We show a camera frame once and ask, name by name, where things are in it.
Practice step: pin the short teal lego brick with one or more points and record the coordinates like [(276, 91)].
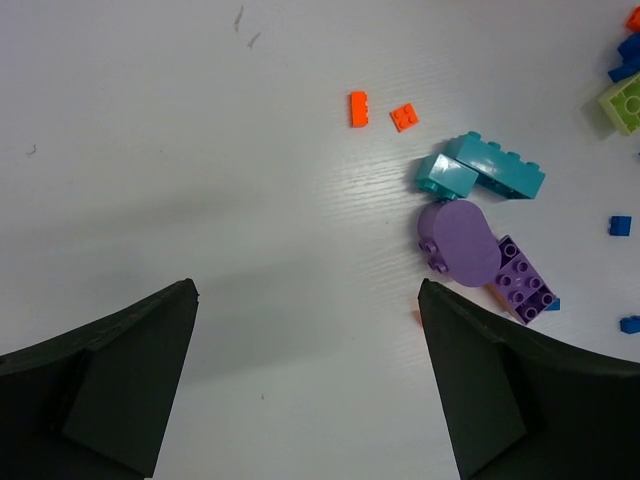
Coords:
[(445, 177)]

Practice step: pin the purple flat lego plate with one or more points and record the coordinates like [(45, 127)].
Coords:
[(517, 286)]

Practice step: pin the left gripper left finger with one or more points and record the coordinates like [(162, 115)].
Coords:
[(94, 403)]

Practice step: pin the blue curved lego piece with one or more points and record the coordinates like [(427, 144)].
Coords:
[(629, 53)]

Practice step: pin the purple rounded lego piece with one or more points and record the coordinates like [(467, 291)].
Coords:
[(459, 242)]

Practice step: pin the long teal lego brick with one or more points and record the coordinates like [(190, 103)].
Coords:
[(502, 172)]

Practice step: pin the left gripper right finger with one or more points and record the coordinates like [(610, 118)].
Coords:
[(521, 405)]

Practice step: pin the small orange lego plate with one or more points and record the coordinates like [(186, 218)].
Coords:
[(404, 117)]

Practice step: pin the green lego brick upside-down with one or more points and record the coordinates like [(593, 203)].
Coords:
[(616, 109)]

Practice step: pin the small orange lego brick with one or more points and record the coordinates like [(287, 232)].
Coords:
[(359, 109)]

